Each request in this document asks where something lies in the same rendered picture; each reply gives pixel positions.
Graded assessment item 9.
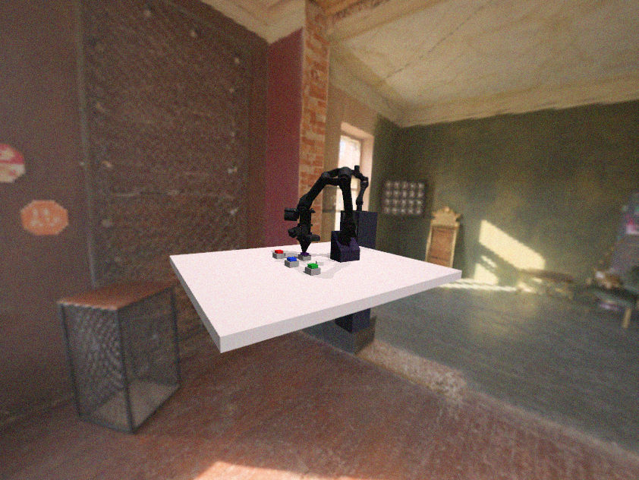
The green button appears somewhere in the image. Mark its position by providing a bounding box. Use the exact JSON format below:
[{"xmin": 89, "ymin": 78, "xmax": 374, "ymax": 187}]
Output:
[{"xmin": 304, "ymin": 263, "xmax": 321, "ymax": 276}]

